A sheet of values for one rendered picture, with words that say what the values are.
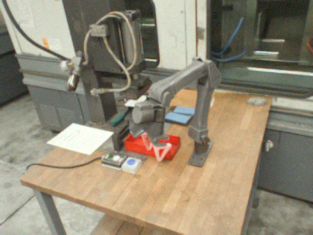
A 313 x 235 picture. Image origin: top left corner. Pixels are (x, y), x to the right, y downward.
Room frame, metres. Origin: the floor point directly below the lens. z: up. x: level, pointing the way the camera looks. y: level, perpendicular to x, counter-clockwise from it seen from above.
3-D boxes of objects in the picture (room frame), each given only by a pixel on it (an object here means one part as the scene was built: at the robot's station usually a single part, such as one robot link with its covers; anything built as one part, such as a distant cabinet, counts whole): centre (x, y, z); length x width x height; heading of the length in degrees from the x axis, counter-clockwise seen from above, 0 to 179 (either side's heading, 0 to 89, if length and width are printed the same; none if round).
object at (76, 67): (1.39, 0.40, 1.25); 0.19 x 0.07 x 0.19; 152
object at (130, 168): (0.99, 0.14, 0.90); 0.07 x 0.07 x 0.06; 62
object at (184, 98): (1.53, -0.22, 0.93); 0.25 x 0.13 x 0.08; 62
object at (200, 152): (1.04, -0.19, 0.94); 0.20 x 0.07 x 0.08; 152
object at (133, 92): (1.39, 0.16, 1.22); 0.26 x 0.18 x 0.30; 62
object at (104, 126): (1.43, 0.15, 0.88); 0.65 x 0.50 x 0.03; 152
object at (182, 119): (1.34, -0.12, 0.93); 0.15 x 0.07 x 0.03; 54
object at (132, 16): (1.36, 0.09, 1.37); 0.11 x 0.09 x 0.30; 152
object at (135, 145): (1.11, 0.04, 0.93); 0.25 x 0.12 x 0.06; 62
